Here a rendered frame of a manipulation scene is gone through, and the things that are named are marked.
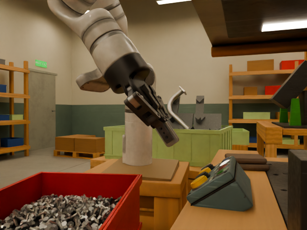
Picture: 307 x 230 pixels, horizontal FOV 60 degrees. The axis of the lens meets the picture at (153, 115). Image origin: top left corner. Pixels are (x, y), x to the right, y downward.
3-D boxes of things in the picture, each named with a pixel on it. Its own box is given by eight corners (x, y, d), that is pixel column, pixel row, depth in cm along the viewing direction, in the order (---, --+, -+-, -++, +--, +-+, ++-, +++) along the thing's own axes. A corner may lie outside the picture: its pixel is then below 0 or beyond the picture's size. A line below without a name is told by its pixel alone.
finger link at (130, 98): (121, 87, 43) (130, 96, 44) (124, 104, 39) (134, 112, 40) (133, 78, 42) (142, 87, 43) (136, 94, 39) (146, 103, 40)
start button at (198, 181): (192, 192, 41) (187, 185, 41) (194, 187, 44) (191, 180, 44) (207, 182, 40) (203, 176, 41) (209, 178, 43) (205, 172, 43)
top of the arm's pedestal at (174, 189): (71, 191, 78) (71, 177, 78) (110, 168, 109) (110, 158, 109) (180, 198, 71) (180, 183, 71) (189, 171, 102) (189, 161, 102)
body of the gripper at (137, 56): (127, 44, 41) (160, 93, 40) (145, 55, 49) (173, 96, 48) (92, 73, 43) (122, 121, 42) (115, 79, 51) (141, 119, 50)
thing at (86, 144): (53, 156, 615) (53, 137, 615) (76, 151, 690) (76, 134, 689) (96, 159, 568) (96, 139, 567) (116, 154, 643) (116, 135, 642)
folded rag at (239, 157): (262, 164, 71) (262, 154, 71) (270, 171, 63) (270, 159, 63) (224, 163, 73) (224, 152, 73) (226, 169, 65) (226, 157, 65)
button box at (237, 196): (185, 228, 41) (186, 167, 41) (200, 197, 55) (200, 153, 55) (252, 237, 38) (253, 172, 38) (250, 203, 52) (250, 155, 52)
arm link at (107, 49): (104, 94, 53) (88, 69, 54) (148, 58, 50) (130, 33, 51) (77, 90, 44) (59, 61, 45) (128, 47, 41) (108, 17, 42)
